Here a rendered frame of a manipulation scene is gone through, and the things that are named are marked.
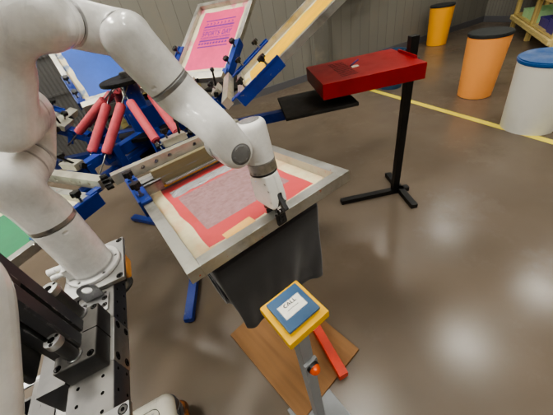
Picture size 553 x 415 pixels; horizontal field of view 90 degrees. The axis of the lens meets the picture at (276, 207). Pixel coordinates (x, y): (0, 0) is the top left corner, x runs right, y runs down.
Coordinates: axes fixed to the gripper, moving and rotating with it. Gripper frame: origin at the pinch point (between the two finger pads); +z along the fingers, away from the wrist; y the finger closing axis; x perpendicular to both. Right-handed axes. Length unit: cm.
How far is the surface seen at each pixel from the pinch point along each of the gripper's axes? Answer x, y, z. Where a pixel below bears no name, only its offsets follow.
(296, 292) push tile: -8.8, 15.9, 13.0
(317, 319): -9.3, 23.9, 15.5
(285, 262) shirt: 2.7, -9.6, 29.3
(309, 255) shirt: 15.4, -11.5, 37.1
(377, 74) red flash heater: 113, -51, -6
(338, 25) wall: 419, -368, -4
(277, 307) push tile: -15.1, 15.8, 13.0
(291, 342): -17.6, 24.0, 15.5
